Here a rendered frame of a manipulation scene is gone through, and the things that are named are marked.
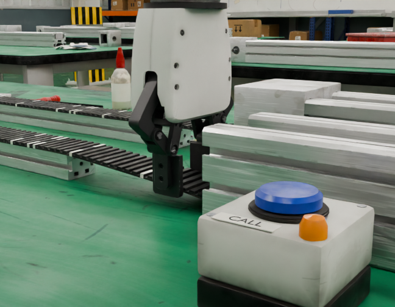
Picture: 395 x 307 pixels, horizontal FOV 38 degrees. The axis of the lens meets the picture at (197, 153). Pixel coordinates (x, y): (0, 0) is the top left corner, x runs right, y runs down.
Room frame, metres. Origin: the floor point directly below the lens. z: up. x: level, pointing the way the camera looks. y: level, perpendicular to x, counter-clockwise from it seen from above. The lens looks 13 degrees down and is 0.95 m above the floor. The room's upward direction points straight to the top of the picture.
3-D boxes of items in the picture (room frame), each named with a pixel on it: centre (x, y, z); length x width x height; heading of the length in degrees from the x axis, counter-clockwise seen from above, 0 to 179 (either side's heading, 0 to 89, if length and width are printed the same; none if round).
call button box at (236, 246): (0.34, -0.06, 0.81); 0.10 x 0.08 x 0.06; 144
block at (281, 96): (0.68, -0.10, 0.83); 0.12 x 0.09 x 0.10; 144
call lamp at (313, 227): (0.29, -0.06, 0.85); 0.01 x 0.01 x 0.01
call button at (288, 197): (0.33, -0.05, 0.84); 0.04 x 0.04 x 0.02
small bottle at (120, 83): (1.11, 0.15, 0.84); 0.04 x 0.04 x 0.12
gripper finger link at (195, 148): (0.57, -0.01, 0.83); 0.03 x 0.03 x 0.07; 54
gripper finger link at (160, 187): (0.50, 0.03, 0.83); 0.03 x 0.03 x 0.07; 54
